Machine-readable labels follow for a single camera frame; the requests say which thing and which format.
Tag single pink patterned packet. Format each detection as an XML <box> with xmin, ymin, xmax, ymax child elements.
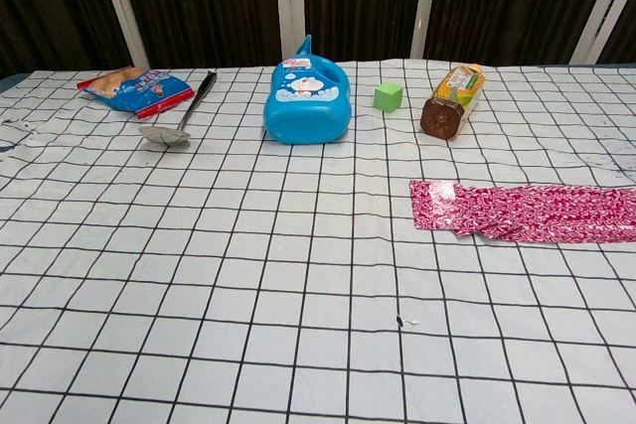
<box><xmin>408</xmin><ymin>179</ymin><xmax>461</xmax><ymax>233</ymax></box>

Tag blue detergent bottle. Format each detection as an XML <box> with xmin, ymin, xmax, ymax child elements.
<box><xmin>262</xmin><ymin>35</ymin><xmax>353</xmax><ymax>146</ymax></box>

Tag white black checkered tablecloth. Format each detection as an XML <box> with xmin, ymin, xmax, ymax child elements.
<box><xmin>0</xmin><ymin>59</ymin><xmax>636</xmax><ymax>424</ymax></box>

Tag green cube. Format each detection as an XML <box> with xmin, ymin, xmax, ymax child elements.
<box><xmin>373</xmin><ymin>80</ymin><xmax>403</xmax><ymax>114</ymax></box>

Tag yellow label tea bottle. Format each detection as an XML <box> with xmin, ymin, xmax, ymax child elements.
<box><xmin>419</xmin><ymin>64</ymin><xmax>486</xmax><ymax>141</ymax></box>

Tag blue red snack bag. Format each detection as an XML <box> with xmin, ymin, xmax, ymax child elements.
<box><xmin>77</xmin><ymin>66</ymin><xmax>195</xmax><ymax>121</ymax></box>

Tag pink patterned packet strip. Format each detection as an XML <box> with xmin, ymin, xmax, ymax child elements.
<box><xmin>449</xmin><ymin>183</ymin><xmax>636</xmax><ymax>245</ymax></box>

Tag metal ladle black handle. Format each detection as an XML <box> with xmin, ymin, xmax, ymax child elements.
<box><xmin>137</xmin><ymin>70</ymin><xmax>219</xmax><ymax>151</ymax></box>

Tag white partition frame post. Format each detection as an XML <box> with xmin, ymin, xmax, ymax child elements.
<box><xmin>273</xmin><ymin>0</ymin><xmax>306</xmax><ymax>67</ymax></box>
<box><xmin>92</xmin><ymin>0</ymin><xmax>151</xmax><ymax>70</ymax></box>
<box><xmin>569</xmin><ymin>0</ymin><xmax>632</xmax><ymax>66</ymax></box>
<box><xmin>410</xmin><ymin>0</ymin><xmax>443</xmax><ymax>61</ymax></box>

